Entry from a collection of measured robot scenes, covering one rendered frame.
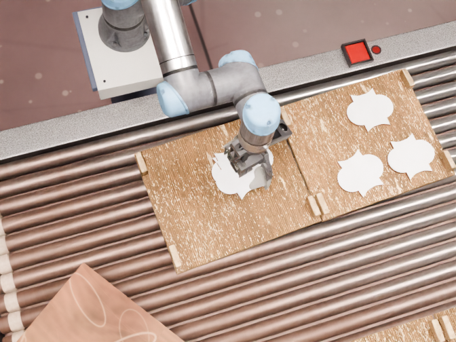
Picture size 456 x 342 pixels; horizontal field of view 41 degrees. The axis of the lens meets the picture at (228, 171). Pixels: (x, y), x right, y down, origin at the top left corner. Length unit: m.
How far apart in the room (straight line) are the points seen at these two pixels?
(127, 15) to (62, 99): 1.18
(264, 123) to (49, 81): 1.78
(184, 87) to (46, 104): 1.63
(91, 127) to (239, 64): 0.60
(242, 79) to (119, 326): 0.63
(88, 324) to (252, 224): 0.49
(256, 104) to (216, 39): 1.72
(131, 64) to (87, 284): 0.66
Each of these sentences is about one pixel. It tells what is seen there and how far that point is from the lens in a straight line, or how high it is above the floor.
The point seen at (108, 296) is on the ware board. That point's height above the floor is 1.04.
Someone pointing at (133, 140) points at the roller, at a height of 0.92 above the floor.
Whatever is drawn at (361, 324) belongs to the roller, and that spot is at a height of 0.92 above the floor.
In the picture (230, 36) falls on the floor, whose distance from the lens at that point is 2.96.
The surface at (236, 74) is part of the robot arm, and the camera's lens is 1.28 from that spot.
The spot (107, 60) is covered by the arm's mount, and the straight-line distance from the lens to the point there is 1.83.
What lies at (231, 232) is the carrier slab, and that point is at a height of 0.94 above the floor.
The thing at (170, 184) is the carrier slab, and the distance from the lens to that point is 1.65.
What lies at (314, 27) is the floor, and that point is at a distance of 3.05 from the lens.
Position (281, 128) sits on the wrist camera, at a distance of 1.46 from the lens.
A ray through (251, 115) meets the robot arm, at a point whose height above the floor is 1.40.
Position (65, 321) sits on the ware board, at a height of 1.04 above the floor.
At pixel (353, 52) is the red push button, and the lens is 1.90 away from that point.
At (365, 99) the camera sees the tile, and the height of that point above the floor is 0.95.
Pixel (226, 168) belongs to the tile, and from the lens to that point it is 1.63.
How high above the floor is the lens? 2.51
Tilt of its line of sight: 70 degrees down
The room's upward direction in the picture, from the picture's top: 13 degrees clockwise
